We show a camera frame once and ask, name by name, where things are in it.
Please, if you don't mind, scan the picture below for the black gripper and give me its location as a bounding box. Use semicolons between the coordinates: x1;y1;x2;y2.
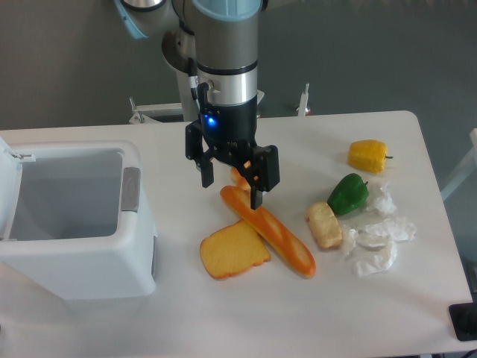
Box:
186;90;279;210

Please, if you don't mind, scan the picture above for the long orange baguette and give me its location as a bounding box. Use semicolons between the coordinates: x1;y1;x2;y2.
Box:
220;186;316;278

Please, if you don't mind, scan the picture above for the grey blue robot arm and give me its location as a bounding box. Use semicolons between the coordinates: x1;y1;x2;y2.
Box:
115;1;279;210

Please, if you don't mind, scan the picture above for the knotted bread roll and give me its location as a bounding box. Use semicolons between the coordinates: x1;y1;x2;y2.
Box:
230;167;251;192

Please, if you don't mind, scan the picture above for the pale rectangular bread piece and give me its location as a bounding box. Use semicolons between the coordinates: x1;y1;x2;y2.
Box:
306;201;343;249

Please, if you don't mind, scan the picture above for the orange toast slice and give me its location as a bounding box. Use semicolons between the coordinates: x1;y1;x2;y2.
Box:
199;220;271;280

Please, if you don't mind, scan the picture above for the green bell pepper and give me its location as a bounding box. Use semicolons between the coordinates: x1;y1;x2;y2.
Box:
327;173;369;216

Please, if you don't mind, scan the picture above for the yellow bell pepper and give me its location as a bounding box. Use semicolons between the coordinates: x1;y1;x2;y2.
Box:
347;139;393;174

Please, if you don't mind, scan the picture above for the crumpled white tissue paper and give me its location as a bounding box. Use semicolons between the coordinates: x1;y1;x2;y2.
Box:
338;182;417;277

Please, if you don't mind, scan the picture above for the white plastic bin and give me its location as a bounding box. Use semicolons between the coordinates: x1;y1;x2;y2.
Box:
1;140;157;300

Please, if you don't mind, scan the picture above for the black device at edge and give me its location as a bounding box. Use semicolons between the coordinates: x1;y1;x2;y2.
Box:
449;303;476;342

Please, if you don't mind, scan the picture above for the white metal base frame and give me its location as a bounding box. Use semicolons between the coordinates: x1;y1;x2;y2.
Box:
129;82;311;125

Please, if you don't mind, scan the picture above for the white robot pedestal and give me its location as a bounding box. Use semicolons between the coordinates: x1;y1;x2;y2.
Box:
162;27;198;122

